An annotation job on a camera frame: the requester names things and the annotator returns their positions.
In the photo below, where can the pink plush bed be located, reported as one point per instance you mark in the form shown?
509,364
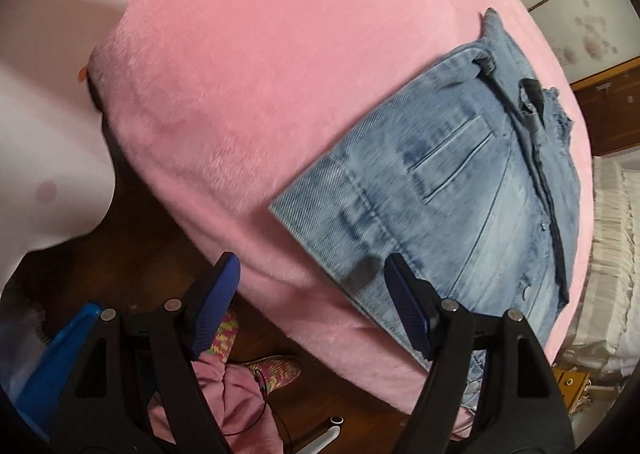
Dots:
250,84

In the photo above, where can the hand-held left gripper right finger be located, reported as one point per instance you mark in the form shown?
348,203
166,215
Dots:
410,304

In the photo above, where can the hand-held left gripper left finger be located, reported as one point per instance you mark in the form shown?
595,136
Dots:
215,304

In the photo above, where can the knitted slipper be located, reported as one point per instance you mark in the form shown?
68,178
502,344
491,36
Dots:
225,334
277,369

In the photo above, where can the wooden drawer cabinet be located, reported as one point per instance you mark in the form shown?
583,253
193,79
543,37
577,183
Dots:
570,379

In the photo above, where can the white lace furniture cover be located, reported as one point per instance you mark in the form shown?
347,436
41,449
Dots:
610,244

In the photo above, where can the blue plastic object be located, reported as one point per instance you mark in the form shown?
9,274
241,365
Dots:
45,374

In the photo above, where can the blue denim jacket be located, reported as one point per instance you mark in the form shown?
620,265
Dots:
450,214

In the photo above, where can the wooden door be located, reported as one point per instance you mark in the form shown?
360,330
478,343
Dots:
615,109

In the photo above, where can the floral wardrobe doors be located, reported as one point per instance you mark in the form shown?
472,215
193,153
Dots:
575,9

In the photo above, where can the white tube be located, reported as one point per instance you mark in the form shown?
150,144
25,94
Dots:
322,434

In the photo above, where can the person's pink pants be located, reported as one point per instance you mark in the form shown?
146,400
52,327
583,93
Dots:
235,399

